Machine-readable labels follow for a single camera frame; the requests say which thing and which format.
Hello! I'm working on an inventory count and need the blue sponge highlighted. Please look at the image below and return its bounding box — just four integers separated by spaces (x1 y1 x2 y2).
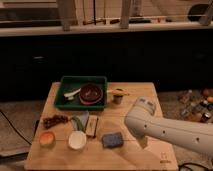
101 132 124 148

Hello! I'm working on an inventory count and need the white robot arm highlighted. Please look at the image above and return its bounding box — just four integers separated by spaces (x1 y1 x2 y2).
124 97 213 157

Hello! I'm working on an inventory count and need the dark red bowl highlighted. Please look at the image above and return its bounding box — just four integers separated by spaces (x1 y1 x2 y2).
79 83 103 105

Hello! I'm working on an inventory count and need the green plastic tray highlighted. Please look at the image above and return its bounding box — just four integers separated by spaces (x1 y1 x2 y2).
54 76 107 111

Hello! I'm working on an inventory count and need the wooden block with black edge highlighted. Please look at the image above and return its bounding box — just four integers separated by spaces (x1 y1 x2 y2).
86 115 98 137

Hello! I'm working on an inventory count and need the white brush in tray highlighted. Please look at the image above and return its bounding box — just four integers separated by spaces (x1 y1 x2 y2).
64 88 81 98

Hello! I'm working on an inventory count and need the grey green cloth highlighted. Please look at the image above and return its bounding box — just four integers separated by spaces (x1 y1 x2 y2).
70 111 89 131

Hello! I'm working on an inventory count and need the brown grape bunch toy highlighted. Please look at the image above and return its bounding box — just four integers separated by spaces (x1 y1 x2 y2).
43 115 68 129

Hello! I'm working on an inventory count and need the orange round cup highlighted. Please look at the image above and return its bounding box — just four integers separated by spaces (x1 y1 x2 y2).
39 131 55 147

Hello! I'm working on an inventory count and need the bottles pile on floor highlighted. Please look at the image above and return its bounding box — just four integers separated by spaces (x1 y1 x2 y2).
178 88 213 123

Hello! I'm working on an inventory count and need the black cable on floor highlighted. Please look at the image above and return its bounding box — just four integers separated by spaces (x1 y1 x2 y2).
0 109 33 147

